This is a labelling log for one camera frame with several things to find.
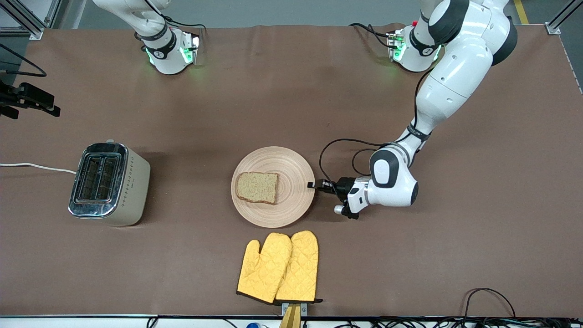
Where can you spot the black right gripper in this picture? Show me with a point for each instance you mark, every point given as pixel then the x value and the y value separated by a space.
pixel 28 94

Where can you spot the wooden stick with metal bracket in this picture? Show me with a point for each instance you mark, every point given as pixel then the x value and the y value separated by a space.
pixel 291 316

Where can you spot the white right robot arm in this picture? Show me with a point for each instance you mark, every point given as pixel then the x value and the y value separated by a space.
pixel 164 50

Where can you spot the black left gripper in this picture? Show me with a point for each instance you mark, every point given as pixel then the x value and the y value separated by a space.
pixel 342 186

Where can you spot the brown bread toast slice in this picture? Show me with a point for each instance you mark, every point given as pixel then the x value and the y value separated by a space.
pixel 257 187

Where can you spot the aluminium frame profile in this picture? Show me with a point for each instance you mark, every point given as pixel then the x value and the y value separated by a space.
pixel 32 25
pixel 562 18

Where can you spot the yellow quilted oven mitt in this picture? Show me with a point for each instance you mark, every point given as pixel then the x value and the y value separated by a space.
pixel 300 269
pixel 264 269

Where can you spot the round light wooden plate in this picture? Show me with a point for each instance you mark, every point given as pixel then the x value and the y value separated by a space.
pixel 291 209

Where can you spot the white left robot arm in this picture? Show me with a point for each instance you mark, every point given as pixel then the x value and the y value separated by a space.
pixel 455 77

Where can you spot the cream and chrome toaster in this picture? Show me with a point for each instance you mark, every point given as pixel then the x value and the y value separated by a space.
pixel 132 187

